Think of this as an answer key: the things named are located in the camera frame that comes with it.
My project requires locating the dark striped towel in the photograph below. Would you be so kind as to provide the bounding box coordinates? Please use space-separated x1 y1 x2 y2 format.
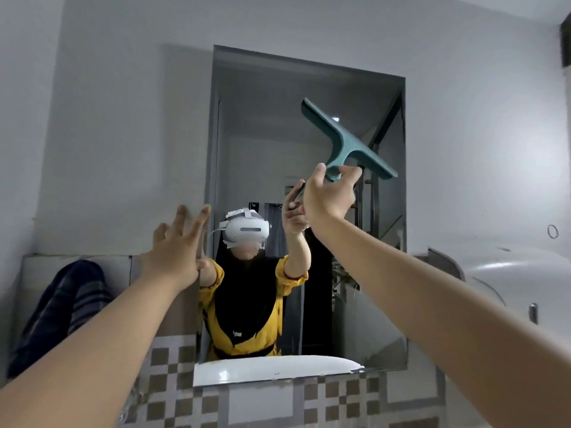
7 259 115 380

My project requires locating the white sink edge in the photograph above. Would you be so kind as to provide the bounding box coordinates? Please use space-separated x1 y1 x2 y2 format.
193 355 365 388

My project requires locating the person's left forearm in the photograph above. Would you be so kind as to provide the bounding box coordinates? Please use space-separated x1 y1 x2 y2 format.
0 262 197 428

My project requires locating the person's right hand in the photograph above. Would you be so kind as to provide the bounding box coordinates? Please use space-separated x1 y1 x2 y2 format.
302 163 363 231

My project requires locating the person's left hand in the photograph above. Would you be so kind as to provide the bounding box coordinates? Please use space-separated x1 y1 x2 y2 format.
138 204 211 291

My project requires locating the person's right forearm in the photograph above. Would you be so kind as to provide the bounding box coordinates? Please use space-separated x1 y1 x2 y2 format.
312 214 571 428

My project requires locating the frameless wall mirror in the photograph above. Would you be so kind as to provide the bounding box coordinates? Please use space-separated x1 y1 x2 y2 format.
193 44 409 388

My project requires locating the teal squeegee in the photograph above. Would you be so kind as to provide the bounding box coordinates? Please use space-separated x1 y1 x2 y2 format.
301 98 399 183

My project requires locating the dark wall fixture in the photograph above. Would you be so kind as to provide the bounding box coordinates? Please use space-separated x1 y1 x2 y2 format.
560 13 571 69

